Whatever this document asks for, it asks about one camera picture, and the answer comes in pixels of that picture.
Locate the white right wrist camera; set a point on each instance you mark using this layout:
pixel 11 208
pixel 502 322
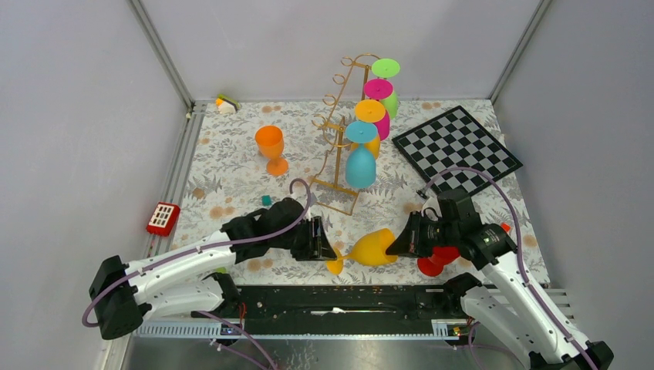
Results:
pixel 431 209

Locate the red white small block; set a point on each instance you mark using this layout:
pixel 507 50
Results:
pixel 163 219

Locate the red plastic wine glass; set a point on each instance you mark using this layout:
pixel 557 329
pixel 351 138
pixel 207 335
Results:
pixel 433 265

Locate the green plastic wine glass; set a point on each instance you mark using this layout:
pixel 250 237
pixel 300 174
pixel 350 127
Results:
pixel 385 68

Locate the floral patterned table mat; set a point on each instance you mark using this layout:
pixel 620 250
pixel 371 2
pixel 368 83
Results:
pixel 228 178

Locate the black white checkerboard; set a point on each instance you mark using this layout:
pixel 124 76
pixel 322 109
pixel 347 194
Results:
pixel 454 138

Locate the blue plastic wine glass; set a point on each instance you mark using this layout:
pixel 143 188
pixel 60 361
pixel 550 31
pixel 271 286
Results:
pixel 361 163

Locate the yellow plastic wine glass front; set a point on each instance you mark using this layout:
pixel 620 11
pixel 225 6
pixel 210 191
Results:
pixel 369 250

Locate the orange white green toy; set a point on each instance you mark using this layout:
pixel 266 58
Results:
pixel 226 105

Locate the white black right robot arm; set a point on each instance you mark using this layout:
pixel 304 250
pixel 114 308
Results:
pixel 530 325

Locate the gold wire wine glass rack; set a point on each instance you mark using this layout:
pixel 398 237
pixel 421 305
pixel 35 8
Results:
pixel 333 132

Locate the orange plastic wine glass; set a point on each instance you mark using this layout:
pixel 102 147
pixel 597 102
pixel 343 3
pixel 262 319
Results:
pixel 270 143

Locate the yellow plastic wine glass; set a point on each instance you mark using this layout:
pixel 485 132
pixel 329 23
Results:
pixel 369 250
pixel 370 112

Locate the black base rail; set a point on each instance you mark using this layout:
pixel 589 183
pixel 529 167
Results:
pixel 332 310

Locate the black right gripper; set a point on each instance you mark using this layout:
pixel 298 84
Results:
pixel 410 243

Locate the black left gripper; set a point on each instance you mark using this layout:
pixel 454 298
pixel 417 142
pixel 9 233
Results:
pixel 322 250

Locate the magenta plastic wine glass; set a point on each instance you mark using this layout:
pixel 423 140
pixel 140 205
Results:
pixel 382 91

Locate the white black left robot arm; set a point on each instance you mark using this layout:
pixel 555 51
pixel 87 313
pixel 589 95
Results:
pixel 125 294

